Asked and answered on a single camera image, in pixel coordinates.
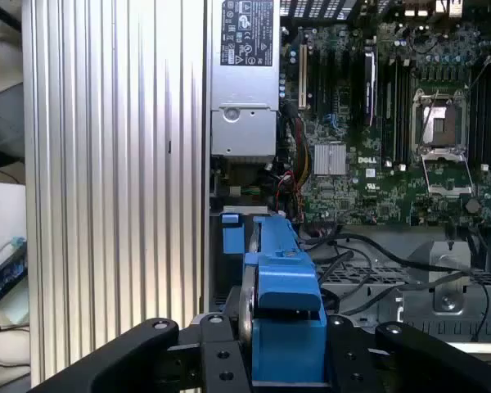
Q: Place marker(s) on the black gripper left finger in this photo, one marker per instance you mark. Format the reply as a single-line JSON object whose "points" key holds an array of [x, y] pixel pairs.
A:
{"points": [[147, 352]]}

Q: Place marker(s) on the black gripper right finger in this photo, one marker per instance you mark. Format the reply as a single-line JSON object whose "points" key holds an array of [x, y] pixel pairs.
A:
{"points": [[425, 360]]}

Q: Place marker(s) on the hard disk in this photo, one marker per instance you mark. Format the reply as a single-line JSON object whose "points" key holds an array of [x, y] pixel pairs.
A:
{"points": [[231, 237], [286, 356]]}

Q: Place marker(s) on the black expansion slot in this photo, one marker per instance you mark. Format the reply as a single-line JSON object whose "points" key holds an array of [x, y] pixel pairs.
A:
{"points": [[330, 82], [348, 86], [315, 82]]}

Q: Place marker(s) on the white expansion slot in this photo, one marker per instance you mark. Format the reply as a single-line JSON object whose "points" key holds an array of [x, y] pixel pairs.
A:
{"points": [[303, 78]]}

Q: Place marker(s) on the open grey PC case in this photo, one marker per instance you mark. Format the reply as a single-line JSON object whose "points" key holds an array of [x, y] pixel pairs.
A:
{"points": [[393, 241]]}

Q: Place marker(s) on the circuit card with blue edge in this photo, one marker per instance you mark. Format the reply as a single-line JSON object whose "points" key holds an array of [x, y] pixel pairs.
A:
{"points": [[4, 282]]}

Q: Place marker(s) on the round silver coin battery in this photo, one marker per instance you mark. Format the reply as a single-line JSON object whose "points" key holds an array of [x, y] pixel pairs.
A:
{"points": [[473, 205]]}

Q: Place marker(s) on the green Dell motherboard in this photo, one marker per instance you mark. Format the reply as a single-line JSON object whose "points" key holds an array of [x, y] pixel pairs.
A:
{"points": [[352, 192]]}

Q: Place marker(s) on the silver finned chipset heatsink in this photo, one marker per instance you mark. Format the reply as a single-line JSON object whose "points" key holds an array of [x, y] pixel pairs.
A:
{"points": [[330, 159]]}

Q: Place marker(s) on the CPU socket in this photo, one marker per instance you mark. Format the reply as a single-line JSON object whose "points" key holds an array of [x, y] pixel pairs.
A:
{"points": [[446, 127]]}

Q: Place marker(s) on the silver power supply unit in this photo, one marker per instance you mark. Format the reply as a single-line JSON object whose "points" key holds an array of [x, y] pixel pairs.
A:
{"points": [[245, 127]]}

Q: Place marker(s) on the thin metal locking lever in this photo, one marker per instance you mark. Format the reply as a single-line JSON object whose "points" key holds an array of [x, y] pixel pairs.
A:
{"points": [[483, 65], [429, 114]]}

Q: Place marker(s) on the blue SATA port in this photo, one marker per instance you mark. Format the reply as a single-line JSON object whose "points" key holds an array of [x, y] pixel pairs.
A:
{"points": [[331, 119]]}

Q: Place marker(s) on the silver metal bracket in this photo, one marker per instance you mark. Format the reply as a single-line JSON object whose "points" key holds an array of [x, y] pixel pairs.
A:
{"points": [[438, 254]]}

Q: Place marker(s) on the metal socket cover frame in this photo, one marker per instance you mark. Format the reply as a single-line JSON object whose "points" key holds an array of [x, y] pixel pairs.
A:
{"points": [[446, 154]]}

